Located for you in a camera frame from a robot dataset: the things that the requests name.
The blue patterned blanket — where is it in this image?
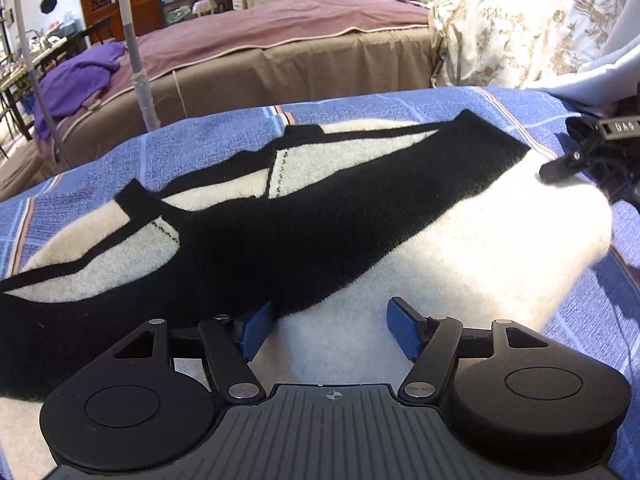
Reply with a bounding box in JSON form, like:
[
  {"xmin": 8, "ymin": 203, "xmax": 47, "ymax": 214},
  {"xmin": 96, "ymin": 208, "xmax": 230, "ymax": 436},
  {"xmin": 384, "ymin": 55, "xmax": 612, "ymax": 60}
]
[{"xmin": 0, "ymin": 86, "xmax": 640, "ymax": 480}]

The thin white pole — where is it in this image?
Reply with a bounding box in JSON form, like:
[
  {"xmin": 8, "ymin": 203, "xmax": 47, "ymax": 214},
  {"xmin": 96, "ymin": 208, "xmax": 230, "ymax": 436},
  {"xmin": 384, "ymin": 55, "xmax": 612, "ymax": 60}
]
[{"xmin": 11, "ymin": 0, "xmax": 72, "ymax": 171}]

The black chair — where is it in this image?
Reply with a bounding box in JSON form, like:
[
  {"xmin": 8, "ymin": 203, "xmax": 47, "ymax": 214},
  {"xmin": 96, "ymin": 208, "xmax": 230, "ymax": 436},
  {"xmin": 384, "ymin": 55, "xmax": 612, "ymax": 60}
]
[{"xmin": 74, "ymin": 16, "xmax": 117, "ymax": 51}]

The brown and mauve bed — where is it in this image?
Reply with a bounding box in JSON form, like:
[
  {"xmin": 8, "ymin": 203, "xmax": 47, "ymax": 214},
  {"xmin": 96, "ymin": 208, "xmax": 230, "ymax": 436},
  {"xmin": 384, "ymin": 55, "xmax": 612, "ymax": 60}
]
[{"xmin": 0, "ymin": 0, "xmax": 443, "ymax": 201}]

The pale grey cloth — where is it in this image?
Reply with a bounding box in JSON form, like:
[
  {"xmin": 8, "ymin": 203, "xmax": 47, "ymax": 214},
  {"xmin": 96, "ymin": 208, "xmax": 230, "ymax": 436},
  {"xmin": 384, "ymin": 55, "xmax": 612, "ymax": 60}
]
[{"xmin": 542, "ymin": 35, "xmax": 640, "ymax": 117}]

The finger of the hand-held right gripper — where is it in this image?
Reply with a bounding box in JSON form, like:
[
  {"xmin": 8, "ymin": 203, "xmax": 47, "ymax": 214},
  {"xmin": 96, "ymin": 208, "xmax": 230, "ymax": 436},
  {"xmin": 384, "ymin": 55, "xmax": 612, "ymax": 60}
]
[{"xmin": 539, "ymin": 151, "xmax": 590, "ymax": 184}]

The purple cloth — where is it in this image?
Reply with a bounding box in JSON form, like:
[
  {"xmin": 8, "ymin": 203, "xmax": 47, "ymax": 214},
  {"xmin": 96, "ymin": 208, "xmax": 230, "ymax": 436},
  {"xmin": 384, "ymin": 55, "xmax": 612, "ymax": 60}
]
[{"xmin": 34, "ymin": 41, "xmax": 127, "ymax": 142}]

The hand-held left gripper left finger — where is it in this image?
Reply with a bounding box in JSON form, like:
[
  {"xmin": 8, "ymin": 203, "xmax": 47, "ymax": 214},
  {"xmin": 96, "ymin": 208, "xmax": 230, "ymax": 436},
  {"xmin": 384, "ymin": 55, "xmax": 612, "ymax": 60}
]
[{"xmin": 112, "ymin": 301, "xmax": 275, "ymax": 405}]

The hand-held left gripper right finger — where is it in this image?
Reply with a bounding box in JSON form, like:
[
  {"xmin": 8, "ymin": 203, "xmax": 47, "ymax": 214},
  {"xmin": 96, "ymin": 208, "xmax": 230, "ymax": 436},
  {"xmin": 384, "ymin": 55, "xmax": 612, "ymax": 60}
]
[{"xmin": 387, "ymin": 296, "xmax": 551, "ymax": 406}]

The cream and black knit cardigan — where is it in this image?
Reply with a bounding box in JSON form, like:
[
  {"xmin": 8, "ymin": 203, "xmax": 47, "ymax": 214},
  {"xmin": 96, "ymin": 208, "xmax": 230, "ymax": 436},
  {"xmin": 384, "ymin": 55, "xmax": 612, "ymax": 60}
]
[{"xmin": 0, "ymin": 109, "xmax": 615, "ymax": 480}]

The cluttered table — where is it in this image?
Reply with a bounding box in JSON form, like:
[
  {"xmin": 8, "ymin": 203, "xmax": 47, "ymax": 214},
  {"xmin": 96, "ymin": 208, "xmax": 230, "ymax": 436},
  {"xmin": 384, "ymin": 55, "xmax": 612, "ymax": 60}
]
[{"xmin": 0, "ymin": 30, "xmax": 68, "ymax": 148}]

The low shelf unit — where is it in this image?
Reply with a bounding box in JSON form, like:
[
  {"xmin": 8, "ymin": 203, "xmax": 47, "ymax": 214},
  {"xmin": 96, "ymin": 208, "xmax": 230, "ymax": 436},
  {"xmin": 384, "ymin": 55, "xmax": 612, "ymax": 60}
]
[{"xmin": 159, "ymin": 0, "xmax": 237, "ymax": 28}]

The floral duvet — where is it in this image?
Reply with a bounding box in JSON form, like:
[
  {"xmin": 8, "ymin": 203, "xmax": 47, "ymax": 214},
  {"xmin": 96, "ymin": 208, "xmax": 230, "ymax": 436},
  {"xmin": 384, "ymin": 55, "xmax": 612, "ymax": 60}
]
[{"xmin": 359, "ymin": 0, "xmax": 640, "ymax": 92}]

